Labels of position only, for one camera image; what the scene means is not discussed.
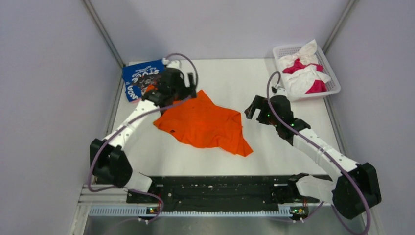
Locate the white plastic basket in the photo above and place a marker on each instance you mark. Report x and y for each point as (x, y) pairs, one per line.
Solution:
(333, 86)

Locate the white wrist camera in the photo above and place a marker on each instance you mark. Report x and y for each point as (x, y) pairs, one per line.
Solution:
(175, 64)
(278, 90)

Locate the aluminium rail frame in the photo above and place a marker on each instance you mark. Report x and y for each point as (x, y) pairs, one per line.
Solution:
(117, 195)

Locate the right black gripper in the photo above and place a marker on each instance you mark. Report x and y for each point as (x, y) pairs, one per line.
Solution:
(259, 102)

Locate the white and pink crumpled t-shirt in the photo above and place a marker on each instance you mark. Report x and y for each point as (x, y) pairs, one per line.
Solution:
(303, 74)

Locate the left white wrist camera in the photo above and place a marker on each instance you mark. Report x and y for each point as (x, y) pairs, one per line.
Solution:
(175, 64)

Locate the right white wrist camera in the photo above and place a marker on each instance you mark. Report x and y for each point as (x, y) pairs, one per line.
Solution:
(278, 90)

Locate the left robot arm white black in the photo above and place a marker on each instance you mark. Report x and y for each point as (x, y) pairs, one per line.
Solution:
(108, 156)

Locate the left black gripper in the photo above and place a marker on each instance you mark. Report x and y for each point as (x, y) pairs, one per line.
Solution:
(187, 93)

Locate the folded blue printed t-shirt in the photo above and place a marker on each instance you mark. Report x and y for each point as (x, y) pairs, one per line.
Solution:
(138, 77)

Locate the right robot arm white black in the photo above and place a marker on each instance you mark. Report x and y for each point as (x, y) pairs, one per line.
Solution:
(351, 187)

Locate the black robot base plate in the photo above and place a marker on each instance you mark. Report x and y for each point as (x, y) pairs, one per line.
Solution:
(222, 193)

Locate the orange t-shirt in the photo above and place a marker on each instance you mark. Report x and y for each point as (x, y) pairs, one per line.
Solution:
(202, 124)

